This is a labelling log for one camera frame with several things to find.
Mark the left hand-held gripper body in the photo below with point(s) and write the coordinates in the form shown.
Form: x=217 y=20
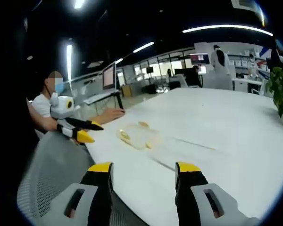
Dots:
x=62 y=106

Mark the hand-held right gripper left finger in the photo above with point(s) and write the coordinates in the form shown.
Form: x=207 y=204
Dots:
x=97 y=188

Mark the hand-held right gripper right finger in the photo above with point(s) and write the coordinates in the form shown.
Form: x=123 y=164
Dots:
x=191 y=186

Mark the white keyboard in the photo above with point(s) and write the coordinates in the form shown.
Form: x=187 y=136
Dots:
x=96 y=98

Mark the grey mesh office chair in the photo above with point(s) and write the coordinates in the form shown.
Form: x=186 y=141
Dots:
x=56 y=164

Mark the black monitor stand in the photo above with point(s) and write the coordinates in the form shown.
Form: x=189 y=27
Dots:
x=119 y=99

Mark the long ceiling light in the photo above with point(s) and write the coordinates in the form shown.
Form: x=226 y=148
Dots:
x=69 y=62
x=119 y=61
x=143 y=47
x=226 y=27

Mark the computer monitor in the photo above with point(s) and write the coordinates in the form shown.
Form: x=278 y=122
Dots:
x=109 y=77

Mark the cardboard box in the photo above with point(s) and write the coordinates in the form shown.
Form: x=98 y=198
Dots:
x=126 y=91

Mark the small dark monitor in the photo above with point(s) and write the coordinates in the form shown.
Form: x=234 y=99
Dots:
x=149 y=70

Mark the white office chair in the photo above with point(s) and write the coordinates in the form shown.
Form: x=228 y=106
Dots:
x=178 y=81

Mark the monitor with red screen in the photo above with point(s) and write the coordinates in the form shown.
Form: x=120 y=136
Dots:
x=200 y=58

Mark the green potted plant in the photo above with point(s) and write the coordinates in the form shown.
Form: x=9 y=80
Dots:
x=279 y=87

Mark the white storage shelves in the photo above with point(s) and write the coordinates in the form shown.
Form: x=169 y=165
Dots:
x=246 y=64

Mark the ceiling air vent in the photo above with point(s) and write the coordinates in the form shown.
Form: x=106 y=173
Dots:
x=244 y=3

